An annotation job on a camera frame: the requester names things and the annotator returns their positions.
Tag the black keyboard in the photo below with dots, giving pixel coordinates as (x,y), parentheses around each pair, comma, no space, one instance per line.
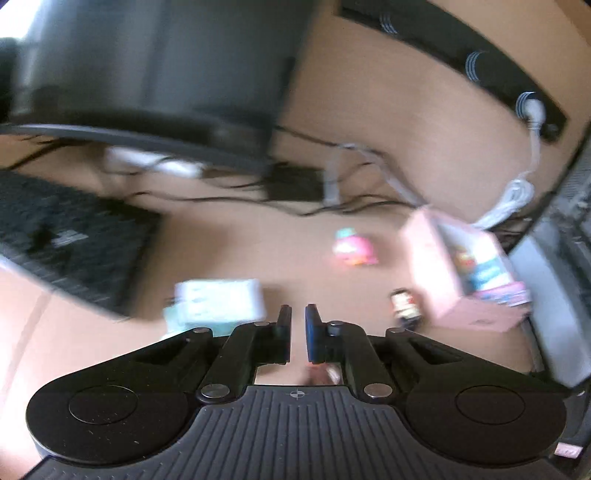
(89,247)

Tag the small dark jar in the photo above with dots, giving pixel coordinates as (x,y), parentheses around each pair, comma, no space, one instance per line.
(406,309)

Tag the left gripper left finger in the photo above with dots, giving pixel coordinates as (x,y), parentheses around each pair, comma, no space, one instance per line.
(241,353)

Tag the pink and teal toy figure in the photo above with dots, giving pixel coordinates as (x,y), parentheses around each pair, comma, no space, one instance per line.
(353,249)

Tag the computer monitor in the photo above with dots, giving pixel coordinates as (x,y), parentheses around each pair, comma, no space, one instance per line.
(202,80)

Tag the blue white tissue pack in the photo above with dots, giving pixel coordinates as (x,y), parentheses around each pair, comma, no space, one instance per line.
(220,305)

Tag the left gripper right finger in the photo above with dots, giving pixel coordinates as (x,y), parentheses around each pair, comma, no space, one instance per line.
(349,346)

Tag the white power strip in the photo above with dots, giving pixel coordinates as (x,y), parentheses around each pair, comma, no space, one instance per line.
(125,161)

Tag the pink cardboard box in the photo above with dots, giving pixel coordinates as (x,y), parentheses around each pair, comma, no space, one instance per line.
(492,299)

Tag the black wall power strip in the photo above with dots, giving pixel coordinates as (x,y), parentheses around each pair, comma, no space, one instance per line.
(432,30)

